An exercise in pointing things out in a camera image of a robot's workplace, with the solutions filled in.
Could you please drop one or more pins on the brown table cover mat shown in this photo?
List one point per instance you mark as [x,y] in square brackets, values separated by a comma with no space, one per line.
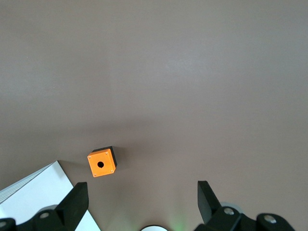
[154,72]

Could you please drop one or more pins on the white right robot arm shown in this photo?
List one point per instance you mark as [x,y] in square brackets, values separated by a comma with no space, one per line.
[154,228]

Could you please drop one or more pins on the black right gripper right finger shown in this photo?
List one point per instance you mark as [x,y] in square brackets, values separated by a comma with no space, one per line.
[211,211]

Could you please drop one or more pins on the orange black button enclosure box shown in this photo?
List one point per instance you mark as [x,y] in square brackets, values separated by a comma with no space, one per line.
[101,164]

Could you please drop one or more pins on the white drawer cabinet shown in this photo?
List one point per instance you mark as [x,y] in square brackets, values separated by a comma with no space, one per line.
[36,192]

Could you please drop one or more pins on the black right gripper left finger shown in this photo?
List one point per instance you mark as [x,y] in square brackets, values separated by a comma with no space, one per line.
[69,209]

